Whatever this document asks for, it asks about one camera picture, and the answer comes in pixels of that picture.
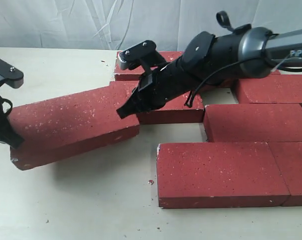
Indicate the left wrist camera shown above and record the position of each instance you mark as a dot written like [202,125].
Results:
[10,75]

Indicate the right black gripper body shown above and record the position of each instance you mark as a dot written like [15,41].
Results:
[162,85]

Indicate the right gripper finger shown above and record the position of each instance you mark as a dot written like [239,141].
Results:
[130,107]

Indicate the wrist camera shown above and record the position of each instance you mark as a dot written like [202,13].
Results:
[10,75]
[142,55]

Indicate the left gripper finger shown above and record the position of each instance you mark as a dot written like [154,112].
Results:
[13,139]

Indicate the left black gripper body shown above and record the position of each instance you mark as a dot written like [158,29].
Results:
[5,109]

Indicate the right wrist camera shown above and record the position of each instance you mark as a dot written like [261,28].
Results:
[142,55]

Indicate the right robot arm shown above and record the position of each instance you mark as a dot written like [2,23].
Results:
[208,60]

